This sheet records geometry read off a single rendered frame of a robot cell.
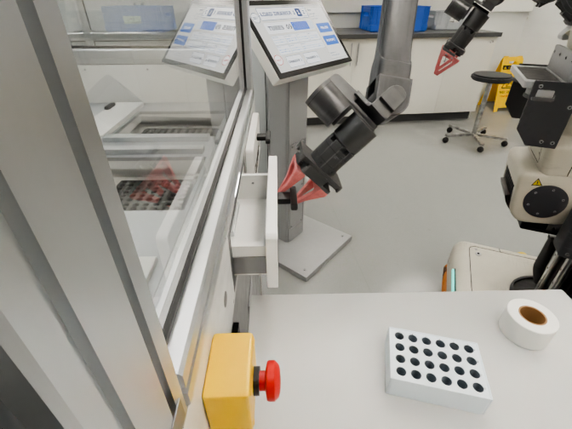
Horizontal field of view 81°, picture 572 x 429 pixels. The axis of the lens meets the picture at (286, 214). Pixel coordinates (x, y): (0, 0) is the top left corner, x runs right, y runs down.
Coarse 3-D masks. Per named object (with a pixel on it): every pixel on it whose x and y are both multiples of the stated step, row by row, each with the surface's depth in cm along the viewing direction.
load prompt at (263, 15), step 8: (264, 8) 126; (272, 8) 129; (280, 8) 132; (288, 8) 135; (296, 8) 139; (304, 8) 142; (264, 16) 125; (272, 16) 128; (280, 16) 130; (288, 16) 133; (296, 16) 137; (304, 16) 140
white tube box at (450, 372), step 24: (408, 336) 49; (432, 336) 49; (408, 360) 46; (432, 360) 46; (456, 360) 47; (480, 360) 46; (408, 384) 44; (432, 384) 43; (456, 384) 43; (480, 384) 43; (456, 408) 44; (480, 408) 43
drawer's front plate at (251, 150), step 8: (256, 112) 98; (256, 120) 92; (256, 128) 87; (248, 136) 82; (248, 144) 77; (256, 144) 87; (248, 152) 74; (256, 152) 86; (248, 160) 75; (248, 168) 76
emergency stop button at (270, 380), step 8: (272, 360) 36; (272, 368) 34; (264, 376) 35; (272, 376) 34; (280, 376) 35; (264, 384) 34; (272, 384) 34; (280, 384) 35; (272, 392) 34; (272, 400) 34
